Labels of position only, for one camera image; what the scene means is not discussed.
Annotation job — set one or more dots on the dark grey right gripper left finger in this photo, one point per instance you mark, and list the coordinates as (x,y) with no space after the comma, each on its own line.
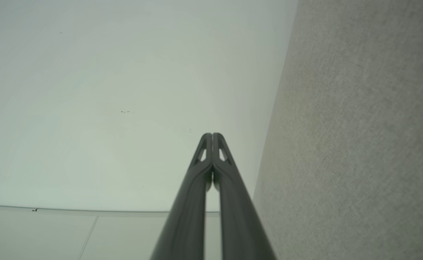
(188,224)

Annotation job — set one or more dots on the grey fabric sofa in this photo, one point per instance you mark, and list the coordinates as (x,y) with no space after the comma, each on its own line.
(359,126)

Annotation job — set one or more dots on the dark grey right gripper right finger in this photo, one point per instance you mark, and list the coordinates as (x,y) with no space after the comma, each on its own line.
(236,224)

